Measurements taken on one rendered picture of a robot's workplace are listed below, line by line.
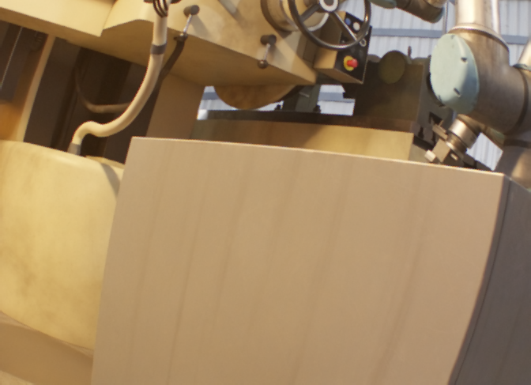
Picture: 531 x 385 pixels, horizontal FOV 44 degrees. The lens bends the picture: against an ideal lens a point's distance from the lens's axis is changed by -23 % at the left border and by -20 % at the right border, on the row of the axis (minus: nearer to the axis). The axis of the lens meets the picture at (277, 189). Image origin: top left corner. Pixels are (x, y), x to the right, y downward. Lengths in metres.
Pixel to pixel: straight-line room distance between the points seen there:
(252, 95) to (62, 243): 1.07
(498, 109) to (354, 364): 0.87
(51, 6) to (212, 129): 1.29
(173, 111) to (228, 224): 2.39
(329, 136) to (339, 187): 2.17
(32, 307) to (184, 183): 1.57
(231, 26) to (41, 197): 0.84
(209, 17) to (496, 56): 1.25
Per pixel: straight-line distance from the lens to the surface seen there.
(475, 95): 1.35
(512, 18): 11.46
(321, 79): 3.14
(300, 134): 2.92
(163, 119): 3.08
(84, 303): 2.29
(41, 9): 2.41
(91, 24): 2.49
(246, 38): 2.49
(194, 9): 2.33
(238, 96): 3.00
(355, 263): 0.61
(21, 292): 2.33
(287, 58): 2.60
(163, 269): 0.80
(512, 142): 1.45
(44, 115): 2.80
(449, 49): 1.38
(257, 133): 3.10
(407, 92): 2.70
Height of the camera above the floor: 0.47
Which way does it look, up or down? 5 degrees up
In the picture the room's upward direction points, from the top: 14 degrees clockwise
